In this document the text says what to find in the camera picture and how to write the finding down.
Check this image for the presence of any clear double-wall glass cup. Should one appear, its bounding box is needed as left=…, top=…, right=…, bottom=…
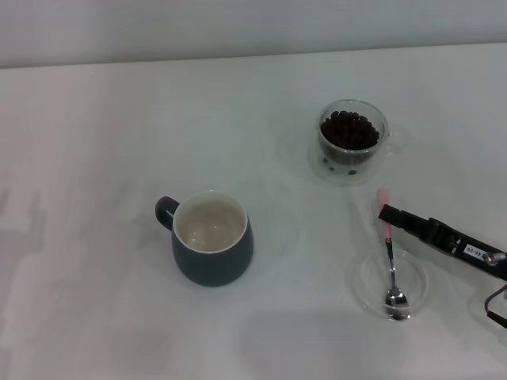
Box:
left=315, top=98, right=406, bottom=167

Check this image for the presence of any pile of coffee beans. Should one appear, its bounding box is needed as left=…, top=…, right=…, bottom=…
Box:
left=319, top=110, right=381, bottom=152

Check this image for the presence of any dark green ceramic mug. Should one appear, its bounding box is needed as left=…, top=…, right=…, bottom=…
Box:
left=154, top=189, right=254, bottom=288

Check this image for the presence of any clear glass saucer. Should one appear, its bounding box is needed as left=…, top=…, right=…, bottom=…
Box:
left=307, top=130, right=393, bottom=185

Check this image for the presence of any pink handled metal spoon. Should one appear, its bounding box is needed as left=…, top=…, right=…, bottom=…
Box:
left=375, top=188, right=413, bottom=322

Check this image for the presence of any small clear glass dish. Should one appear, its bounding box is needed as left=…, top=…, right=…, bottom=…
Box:
left=353, top=248, right=430, bottom=322

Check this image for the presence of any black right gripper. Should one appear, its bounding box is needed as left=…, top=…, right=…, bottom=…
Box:
left=378, top=203, right=507, bottom=283

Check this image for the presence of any dark gripper cable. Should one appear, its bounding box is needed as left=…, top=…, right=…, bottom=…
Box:
left=482, top=282, right=507, bottom=330

